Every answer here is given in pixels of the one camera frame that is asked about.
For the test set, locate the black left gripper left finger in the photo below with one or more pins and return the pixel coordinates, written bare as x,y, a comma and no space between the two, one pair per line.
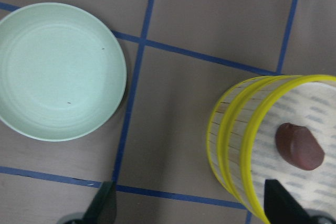
103,208

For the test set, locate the yellow rimmed steamer basket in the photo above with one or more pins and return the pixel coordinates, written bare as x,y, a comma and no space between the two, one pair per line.
220,126
252,154

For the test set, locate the light green plate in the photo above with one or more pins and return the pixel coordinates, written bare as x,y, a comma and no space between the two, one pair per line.
63,72

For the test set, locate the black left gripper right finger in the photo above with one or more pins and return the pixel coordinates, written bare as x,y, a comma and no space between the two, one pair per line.
280,206

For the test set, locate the brown steamed bun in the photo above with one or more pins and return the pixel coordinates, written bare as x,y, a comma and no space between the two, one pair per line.
298,147

